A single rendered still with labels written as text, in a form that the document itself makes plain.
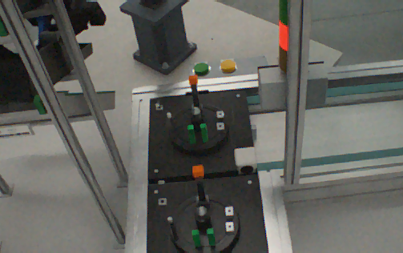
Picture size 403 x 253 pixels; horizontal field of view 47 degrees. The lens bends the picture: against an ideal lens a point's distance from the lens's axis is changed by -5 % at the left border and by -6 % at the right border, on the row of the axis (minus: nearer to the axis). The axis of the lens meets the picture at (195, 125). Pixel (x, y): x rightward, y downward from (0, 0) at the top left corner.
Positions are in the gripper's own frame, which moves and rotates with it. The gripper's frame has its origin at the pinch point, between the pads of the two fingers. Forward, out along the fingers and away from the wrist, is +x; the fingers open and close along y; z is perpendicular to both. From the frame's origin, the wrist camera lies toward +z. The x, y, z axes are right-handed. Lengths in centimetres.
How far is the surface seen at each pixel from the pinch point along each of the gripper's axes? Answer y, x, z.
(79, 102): 6.7, 11.8, -7.3
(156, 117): 14.5, 3.2, -29.4
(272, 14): 13, -140, -165
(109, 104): 4.6, 3.9, -22.9
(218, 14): 16, -48, -54
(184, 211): 28.7, 27.3, -22.2
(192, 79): 24.4, -2.9, -21.0
